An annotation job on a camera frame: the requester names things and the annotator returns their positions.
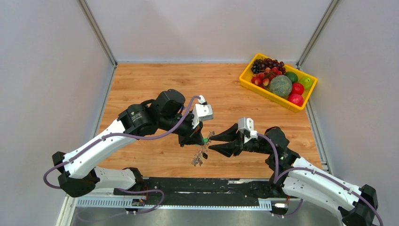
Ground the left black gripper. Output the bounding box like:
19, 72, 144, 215
159, 111, 205, 147

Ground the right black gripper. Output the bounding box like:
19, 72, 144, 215
208, 123, 272, 158

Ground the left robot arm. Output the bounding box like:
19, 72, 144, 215
52, 89, 213, 197

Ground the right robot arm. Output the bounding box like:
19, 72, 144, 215
209, 123, 383, 226

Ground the red cherry bunch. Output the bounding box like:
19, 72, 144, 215
251, 67, 283, 89

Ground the green netted melon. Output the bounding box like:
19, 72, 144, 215
269, 75, 292, 97

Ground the red apple lower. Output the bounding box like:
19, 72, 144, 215
287, 93, 304, 106

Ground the red apple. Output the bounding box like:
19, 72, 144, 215
287, 93, 304, 106
291, 82, 304, 95

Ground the dark grape bunch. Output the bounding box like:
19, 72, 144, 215
250, 58, 286, 74

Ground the red apple upper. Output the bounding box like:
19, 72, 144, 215
291, 82, 304, 95

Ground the dark green lime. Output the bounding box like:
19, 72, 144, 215
285, 72, 298, 83

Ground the light green apple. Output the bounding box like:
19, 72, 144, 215
298, 77, 313, 90

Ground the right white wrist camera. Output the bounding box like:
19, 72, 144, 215
238, 117, 258, 144

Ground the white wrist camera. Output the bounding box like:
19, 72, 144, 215
192, 95, 214, 129
238, 117, 258, 144

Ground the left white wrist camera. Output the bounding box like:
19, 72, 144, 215
192, 95, 214, 129

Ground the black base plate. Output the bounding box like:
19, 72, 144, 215
131, 177, 287, 207

